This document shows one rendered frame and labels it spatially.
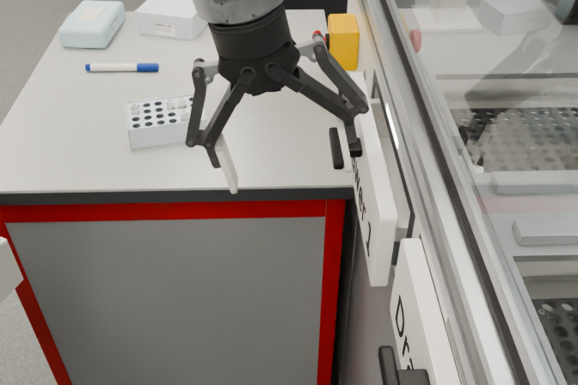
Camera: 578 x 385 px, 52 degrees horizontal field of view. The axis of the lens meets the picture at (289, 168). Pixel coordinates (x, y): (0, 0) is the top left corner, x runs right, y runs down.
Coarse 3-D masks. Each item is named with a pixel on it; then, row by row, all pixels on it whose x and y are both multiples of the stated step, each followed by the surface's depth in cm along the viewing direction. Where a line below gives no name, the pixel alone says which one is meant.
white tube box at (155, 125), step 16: (176, 96) 100; (192, 96) 101; (128, 112) 97; (144, 112) 98; (160, 112) 97; (176, 112) 97; (128, 128) 93; (144, 128) 93; (160, 128) 94; (176, 128) 95; (144, 144) 95; (160, 144) 96
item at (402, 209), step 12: (372, 108) 82; (384, 120) 83; (384, 132) 84; (384, 144) 83; (384, 156) 81; (396, 168) 79; (396, 180) 77; (396, 192) 75; (396, 204) 74; (408, 216) 72; (396, 240) 64; (396, 252) 64; (396, 264) 66
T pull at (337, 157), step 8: (336, 128) 73; (336, 136) 72; (336, 144) 71; (352, 144) 71; (360, 144) 71; (336, 152) 69; (352, 152) 70; (360, 152) 70; (336, 160) 68; (336, 168) 69
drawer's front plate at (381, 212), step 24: (360, 72) 81; (360, 120) 72; (360, 168) 72; (384, 168) 65; (360, 192) 72; (384, 192) 61; (360, 216) 73; (384, 216) 59; (384, 240) 61; (384, 264) 63
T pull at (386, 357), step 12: (384, 348) 49; (384, 360) 48; (384, 372) 47; (396, 372) 47; (408, 372) 47; (420, 372) 47; (384, 384) 47; (396, 384) 46; (408, 384) 46; (420, 384) 46
